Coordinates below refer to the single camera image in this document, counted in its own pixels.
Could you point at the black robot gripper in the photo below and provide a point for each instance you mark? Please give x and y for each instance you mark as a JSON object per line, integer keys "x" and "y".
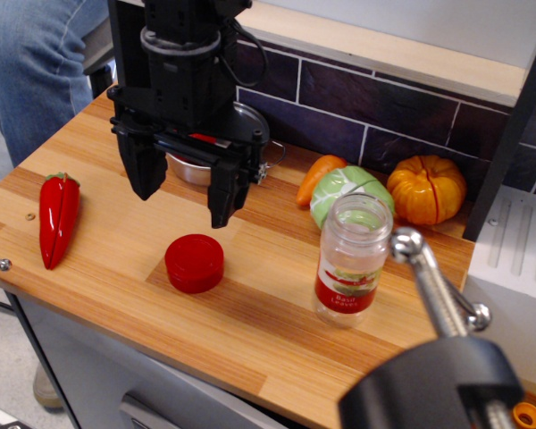
{"x": 191, "y": 82}

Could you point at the red plastic jar cap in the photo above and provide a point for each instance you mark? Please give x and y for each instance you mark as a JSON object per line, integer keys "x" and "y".
{"x": 194, "y": 263}

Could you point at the clear basil spice jar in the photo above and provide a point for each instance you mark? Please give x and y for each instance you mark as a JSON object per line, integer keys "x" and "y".
{"x": 353, "y": 251}

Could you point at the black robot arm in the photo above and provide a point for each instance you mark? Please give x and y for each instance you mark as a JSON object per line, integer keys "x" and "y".
{"x": 188, "y": 18}

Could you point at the small steel pot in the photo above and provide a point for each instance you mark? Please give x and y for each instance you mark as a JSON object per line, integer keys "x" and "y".
{"x": 248, "y": 129}

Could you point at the dark shelf side panel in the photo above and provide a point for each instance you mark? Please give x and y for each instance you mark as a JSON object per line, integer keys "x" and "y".
{"x": 127, "y": 19}

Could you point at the red toy chili pepper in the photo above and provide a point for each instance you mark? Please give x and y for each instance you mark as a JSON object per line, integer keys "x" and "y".
{"x": 59, "y": 205}

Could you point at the orange toy carrot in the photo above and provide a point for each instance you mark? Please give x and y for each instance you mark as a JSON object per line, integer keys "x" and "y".
{"x": 317, "y": 171}

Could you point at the green toy cabbage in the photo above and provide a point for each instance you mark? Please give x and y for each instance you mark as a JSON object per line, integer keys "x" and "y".
{"x": 343, "y": 181}

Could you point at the person leg in jeans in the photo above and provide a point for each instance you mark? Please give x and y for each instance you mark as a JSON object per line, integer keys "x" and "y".
{"x": 42, "y": 80}

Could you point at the orange toy pumpkin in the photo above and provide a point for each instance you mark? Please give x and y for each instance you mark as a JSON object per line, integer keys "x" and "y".
{"x": 427, "y": 190}

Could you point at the beige shoe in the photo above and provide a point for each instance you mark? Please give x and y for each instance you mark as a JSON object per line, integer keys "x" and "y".
{"x": 44, "y": 391}

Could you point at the black metal clamp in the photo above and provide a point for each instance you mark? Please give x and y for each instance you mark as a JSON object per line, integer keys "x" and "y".
{"x": 455, "y": 381}

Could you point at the grey drawer handle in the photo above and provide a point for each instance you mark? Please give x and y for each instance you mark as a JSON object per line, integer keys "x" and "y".
{"x": 137, "y": 414}

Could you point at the black vertical post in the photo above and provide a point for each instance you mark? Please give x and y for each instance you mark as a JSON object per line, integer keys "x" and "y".
{"x": 513, "y": 132}

